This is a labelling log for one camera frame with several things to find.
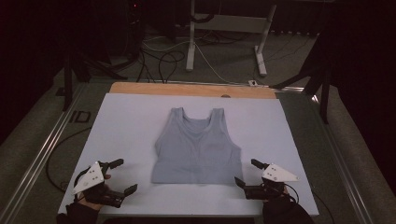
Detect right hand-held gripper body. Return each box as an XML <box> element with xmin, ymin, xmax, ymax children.
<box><xmin>243</xmin><ymin>162</ymin><xmax>301</xmax><ymax>201</ymax></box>

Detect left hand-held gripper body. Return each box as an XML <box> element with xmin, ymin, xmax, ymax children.
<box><xmin>72</xmin><ymin>160</ymin><xmax>126</xmax><ymax>209</ymax></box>

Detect grey tank top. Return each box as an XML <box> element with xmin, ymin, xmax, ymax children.
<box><xmin>150</xmin><ymin>106</ymin><xmax>245</xmax><ymax>186</ymax></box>

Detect person's left hand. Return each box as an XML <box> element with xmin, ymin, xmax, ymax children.
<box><xmin>76</xmin><ymin>173</ymin><xmax>112</xmax><ymax>213</ymax></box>

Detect person's right hand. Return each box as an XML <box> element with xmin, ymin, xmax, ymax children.
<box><xmin>262</xmin><ymin>191</ymin><xmax>291</xmax><ymax>207</ymax></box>

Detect white table mat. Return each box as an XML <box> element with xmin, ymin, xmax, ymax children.
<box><xmin>58</xmin><ymin>92</ymin><xmax>320</xmax><ymax>217</ymax></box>

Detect black metal stand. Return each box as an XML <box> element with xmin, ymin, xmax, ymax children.
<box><xmin>270</xmin><ymin>34</ymin><xmax>332</xmax><ymax>125</ymax></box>
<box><xmin>62</xmin><ymin>50</ymin><xmax>129</xmax><ymax>112</ymax></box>

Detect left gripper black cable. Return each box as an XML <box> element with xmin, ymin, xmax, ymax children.
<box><xmin>73</xmin><ymin>167</ymin><xmax>92</xmax><ymax>190</ymax></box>

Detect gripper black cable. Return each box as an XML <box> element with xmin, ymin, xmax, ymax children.
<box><xmin>73</xmin><ymin>167</ymin><xmax>92</xmax><ymax>190</ymax></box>
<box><xmin>283</xmin><ymin>182</ymin><xmax>301</xmax><ymax>204</ymax></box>

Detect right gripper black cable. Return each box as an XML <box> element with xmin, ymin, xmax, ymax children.
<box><xmin>283</xmin><ymin>182</ymin><xmax>301</xmax><ymax>204</ymax></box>

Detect black floor cable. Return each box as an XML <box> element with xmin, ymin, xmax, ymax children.
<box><xmin>45</xmin><ymin>125</ymin><xmax>93</xmax><ymax>193</ymax></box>

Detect aluminium floor rail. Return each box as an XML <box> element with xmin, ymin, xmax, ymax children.
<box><xmin>311</xmin><ymin>92</ymin><xmax>376</xmax><ymax>224</ymax></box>
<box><xmin>0</xmin><ymin>83</ymin><xmax>87</xmax><ymax>224</ymax></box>

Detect black floor bracket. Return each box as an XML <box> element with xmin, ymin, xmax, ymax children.
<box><xmin>68</xmin><ymin>110</ymin><xmax>92</xmax><ymax>124</ymax></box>

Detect looped black cables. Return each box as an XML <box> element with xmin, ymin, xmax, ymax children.
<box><xmin>135</xmin><ymin>48</ymin><xmax>187</xmax><ymax>84</ymax></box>

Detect white floor cable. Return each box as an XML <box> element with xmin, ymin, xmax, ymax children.
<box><xmin>142</xmin><ymin>36</ymin><xmax>250</xmax><ymax>86</ymax></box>

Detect white metal desk frame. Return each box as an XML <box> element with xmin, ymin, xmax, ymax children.
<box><xmin>185</xmin><ymin>0</ymin><xmax>277</xmax><ymax>77</ymax></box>

